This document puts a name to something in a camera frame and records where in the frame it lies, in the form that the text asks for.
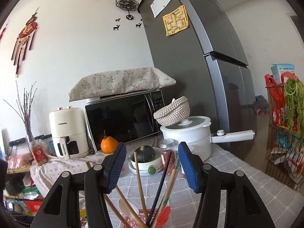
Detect black chopstick gold band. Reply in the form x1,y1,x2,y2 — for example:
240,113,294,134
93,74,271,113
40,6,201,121
146,151,172,227

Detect long wooden chopstick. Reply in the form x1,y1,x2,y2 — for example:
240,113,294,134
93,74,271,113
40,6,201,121
115,186,147,227

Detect floral cloth cover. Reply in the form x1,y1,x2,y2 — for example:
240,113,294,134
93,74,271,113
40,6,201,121
30,153,105,197

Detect red label snack jar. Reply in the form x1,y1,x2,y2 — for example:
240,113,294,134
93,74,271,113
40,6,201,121
29,139,48,166

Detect white plastic spoon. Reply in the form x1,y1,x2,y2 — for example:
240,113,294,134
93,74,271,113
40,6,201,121
118,198,139,227

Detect bamboo chopstick pair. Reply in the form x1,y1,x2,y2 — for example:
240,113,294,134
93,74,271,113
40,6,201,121
151,158,181,228

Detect large orange tangerine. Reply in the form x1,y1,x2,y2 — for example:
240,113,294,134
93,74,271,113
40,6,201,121
101,131,119,154

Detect wooden chopstick in basket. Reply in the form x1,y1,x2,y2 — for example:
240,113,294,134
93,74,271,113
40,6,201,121
134,152,148,221

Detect white air fryer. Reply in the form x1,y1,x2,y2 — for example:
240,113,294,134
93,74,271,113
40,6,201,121
49,107,89,160

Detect grey checked tablecloth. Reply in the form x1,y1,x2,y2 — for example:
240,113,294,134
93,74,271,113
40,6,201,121
107,142,303,227

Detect white electric cooking pot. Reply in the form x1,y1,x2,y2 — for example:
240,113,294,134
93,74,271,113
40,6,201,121
160,116,255,161

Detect tall jar red snacks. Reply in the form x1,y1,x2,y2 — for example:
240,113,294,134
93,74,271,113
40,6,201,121
159,139,176,176

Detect white ceramic bowl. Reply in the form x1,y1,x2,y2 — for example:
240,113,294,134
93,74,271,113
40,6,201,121
128,147,163,176

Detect dark green squash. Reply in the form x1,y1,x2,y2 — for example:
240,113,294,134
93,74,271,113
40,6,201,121
135,145,156,163

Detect dried branch vase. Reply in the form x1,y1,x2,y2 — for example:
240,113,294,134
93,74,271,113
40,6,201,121
3,81,37,142

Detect black microwave oven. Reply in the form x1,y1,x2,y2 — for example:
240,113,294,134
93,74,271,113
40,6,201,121
85,90,164,151

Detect green vegetables bunch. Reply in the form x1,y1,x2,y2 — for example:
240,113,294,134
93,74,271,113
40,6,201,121
284,78,303,139

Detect floral microwave top cover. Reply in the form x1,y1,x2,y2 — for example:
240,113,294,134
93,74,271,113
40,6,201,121
69,67,176,102

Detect red Chinese knot decoration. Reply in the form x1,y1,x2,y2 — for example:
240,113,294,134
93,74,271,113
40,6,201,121
11,7,39,78

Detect dark grey refrigerator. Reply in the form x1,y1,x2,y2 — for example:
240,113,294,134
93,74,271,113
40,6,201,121
138,0,258,161

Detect yellow fridge magnet sheet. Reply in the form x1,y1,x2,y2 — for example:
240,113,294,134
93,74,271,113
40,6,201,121
162,5,189,36

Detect white paper on fridge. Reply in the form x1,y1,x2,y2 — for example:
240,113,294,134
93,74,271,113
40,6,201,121
150,0,171,18

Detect black wire storage rack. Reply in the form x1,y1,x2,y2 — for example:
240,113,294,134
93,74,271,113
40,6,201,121
265,85,303,191

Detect woven rope basket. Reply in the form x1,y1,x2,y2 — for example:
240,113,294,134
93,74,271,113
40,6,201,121
154,96,190,127

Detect black deer wall clock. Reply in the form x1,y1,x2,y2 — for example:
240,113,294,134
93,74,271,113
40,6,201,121
115,0,139,21

